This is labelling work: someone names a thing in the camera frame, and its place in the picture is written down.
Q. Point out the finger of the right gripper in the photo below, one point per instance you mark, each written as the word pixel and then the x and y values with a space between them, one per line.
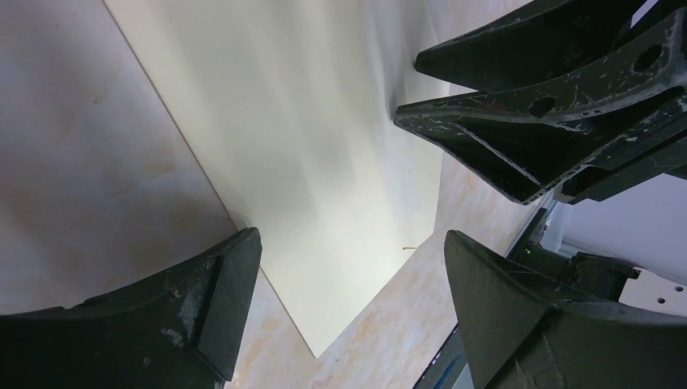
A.
pixel 532 44
pixel 589 134

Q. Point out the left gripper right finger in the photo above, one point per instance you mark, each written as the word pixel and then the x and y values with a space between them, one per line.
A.
pixel 584 341

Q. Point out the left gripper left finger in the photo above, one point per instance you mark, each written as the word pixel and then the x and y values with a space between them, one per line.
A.
pixel 179 328

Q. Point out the yellow envelope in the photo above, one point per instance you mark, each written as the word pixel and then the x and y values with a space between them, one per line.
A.
pixel 288 106

